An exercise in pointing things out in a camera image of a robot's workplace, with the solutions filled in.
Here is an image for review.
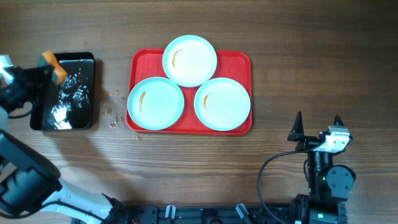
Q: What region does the orange green scrub sponge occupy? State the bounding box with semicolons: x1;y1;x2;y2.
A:
37;51;67;85

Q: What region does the pale green plate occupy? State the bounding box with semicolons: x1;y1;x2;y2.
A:
193;78;251;131
127;77;185;131
162;35;218;88

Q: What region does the pale green plate top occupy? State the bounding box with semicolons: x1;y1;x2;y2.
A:
162;35;218;88

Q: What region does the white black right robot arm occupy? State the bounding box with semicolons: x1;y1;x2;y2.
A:
287;112;356;224

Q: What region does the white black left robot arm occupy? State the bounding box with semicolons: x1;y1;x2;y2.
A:
1;65;129;223

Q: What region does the black water tray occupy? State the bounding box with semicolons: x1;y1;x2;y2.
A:
30;52;95;131

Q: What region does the red plastic tray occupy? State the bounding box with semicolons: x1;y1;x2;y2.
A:
128;48;252;136

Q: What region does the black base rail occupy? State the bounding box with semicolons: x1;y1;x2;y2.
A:
128;204;290;224

